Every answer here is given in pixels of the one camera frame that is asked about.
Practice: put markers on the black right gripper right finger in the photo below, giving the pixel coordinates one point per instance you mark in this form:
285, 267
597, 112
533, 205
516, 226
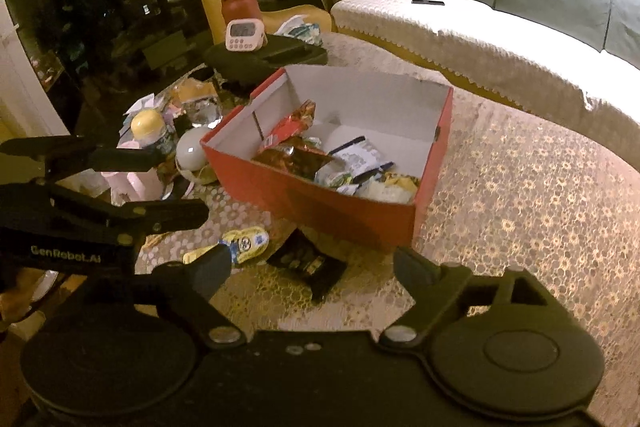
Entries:
436, 291

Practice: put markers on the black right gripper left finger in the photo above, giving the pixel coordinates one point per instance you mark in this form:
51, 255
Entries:
186, 290

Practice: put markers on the black cookie snack packet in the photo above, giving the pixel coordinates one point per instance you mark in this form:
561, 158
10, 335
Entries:
300, 257

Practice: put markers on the tissue pack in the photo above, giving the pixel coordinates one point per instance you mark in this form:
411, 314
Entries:
296, 27

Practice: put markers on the red checkered snack packet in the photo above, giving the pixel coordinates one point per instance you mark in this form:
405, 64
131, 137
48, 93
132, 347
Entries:
292, 125

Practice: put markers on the yellow minion snack packet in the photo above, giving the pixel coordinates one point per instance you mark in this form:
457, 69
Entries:
238, 246

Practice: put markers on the black round tray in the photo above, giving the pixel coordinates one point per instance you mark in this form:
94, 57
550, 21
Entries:
253, 67

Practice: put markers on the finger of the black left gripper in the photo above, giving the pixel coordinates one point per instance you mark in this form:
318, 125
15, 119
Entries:
160, 216
56, 157

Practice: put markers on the pale green snack packet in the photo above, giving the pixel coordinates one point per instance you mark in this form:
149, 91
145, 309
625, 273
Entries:
375, 189

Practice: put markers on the yellow printed snack packet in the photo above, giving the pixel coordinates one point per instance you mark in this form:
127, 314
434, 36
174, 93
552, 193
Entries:
407, 183

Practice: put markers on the yellow snack bag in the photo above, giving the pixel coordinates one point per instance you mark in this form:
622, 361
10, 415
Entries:
190, 90

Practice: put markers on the white digital timer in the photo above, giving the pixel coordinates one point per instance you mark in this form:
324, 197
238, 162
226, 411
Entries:
245, 35

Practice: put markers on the black remote control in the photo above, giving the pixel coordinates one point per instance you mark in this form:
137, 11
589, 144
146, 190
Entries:
428, 2

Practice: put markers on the brown Oreo snack packet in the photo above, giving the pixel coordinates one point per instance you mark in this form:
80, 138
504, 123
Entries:
296, 160

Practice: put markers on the white round lamp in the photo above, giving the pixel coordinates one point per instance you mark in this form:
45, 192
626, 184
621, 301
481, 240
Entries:
190, 155

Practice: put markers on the yellow lid vitamin bottle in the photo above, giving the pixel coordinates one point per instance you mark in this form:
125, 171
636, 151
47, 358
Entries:
151, 132

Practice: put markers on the white lace sofa cover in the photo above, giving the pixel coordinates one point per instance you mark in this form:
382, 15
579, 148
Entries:
549, 74

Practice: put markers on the red white cardboard box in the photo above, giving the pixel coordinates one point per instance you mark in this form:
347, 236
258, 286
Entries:
406, 119

